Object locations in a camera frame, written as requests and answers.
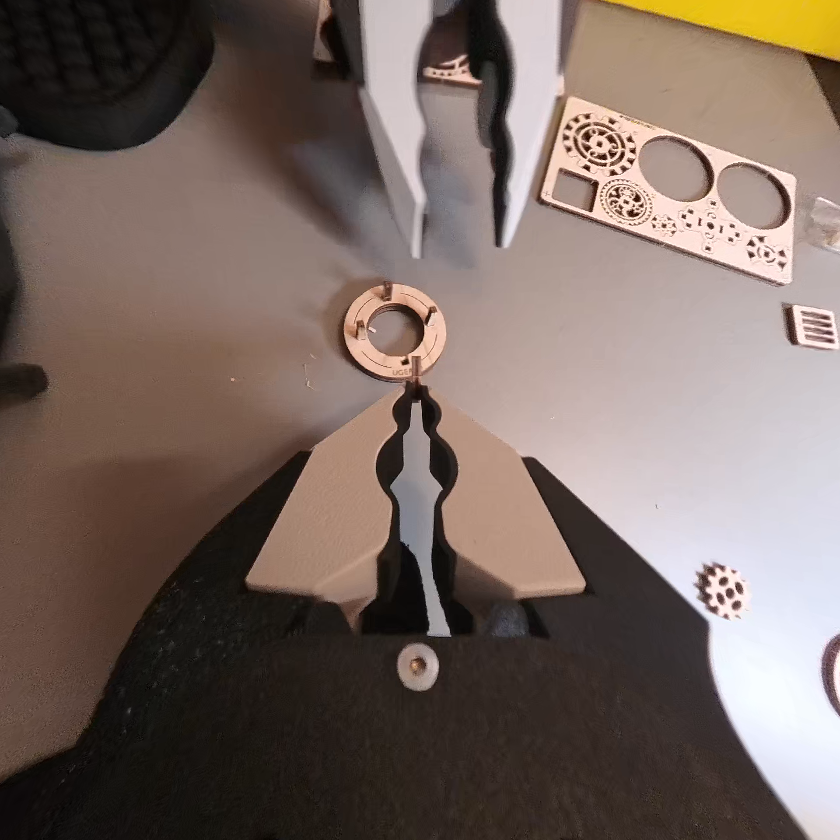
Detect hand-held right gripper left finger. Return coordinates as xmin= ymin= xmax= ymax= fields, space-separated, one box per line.
xmin=245 ymin=387 xmax=409 ymax=630

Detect small wooden gear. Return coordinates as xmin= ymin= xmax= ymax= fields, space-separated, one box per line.
xmin=694 ymin=562 xmax=750 ymax=622

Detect clear plastic bag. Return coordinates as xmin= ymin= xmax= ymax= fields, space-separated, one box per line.
xmin=796 ymin=193 xmax=840 ymax=253

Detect small wooden gear board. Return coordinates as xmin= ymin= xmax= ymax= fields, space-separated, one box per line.
xmin=315 ymin=7 xmax=485 ymax=88

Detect small slotted wooden frame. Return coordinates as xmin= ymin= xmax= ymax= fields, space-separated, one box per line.
xmin=784 ymin=303 xmax=840 ymax=350

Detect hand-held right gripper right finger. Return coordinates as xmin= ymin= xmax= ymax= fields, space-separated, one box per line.
xmin=419 ymin=386 xmax=588 ymax=627

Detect ornate wooden disc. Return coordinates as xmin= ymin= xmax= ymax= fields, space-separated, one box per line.
xmin=820 ymin=632 xmax=840 ymax=721

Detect wooden parts board round holes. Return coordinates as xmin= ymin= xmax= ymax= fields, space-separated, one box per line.
xmin=538 ymin=96 xmax=799 ymax=287

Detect yellow plastic bin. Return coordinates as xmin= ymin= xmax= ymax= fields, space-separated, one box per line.
xmin=586 ymin=0 xmax=840 ymax=61

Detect black woven armrest pad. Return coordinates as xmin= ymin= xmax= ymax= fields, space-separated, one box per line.
xmin=0 ymin=0 xmax=216 ymax=151

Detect wooden ring base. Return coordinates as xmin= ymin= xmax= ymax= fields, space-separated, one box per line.
xmin=343 ymin=281 xmax=449 ymax=383

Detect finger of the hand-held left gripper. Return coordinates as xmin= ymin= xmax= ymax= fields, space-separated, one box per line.
xmin=469 ymin=0 xmax=567 ymax=249
xmin=330 ymin=0 xmax=437 ymax=259

